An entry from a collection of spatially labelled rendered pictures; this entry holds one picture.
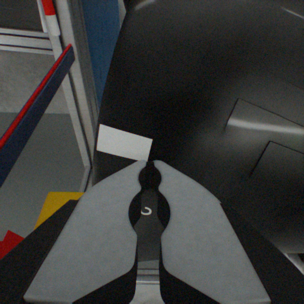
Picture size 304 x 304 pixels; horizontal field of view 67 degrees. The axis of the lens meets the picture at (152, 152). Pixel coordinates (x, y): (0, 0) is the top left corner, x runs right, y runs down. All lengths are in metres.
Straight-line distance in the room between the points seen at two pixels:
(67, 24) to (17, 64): 1.15
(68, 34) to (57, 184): 0.83
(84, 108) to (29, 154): 0.89
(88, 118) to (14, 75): 1.14
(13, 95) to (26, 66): 0.24
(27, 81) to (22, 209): 0.78
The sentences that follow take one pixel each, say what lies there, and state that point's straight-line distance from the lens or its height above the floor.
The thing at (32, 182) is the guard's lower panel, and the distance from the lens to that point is 1.19.
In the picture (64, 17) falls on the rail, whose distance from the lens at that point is 0.41.
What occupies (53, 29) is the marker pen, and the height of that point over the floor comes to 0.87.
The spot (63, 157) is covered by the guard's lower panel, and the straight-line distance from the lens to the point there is 1.26.
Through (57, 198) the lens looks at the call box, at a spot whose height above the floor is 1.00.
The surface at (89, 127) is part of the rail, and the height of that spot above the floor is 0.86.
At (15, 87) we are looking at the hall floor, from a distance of 1.64.
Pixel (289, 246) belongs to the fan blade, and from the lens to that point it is 0.22.
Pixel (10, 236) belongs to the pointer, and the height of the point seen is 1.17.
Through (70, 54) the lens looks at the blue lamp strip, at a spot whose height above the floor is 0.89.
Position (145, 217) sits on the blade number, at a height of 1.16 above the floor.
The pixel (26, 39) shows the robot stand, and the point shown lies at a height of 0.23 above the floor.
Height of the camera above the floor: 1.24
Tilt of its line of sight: 45 degrees down
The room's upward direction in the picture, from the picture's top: 180 degrees counter-clockwise
